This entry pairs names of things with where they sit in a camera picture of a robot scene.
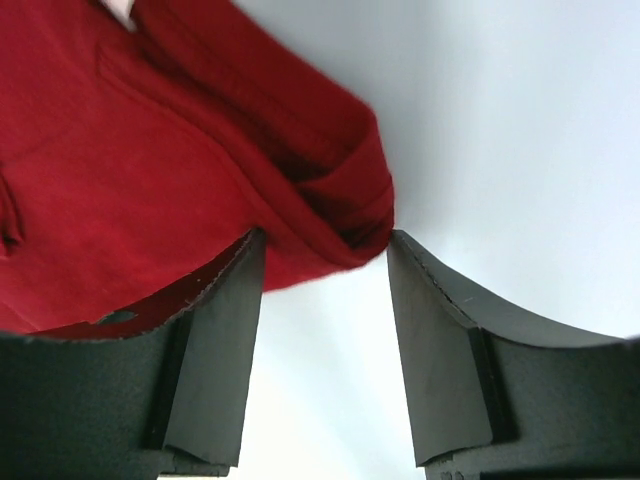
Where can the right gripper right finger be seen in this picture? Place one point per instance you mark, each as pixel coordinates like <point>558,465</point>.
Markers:
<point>495,391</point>

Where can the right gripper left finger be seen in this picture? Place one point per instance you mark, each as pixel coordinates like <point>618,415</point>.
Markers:
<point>157,388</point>

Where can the dark red t shirt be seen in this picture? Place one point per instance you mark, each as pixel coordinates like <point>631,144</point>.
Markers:
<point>133,157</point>

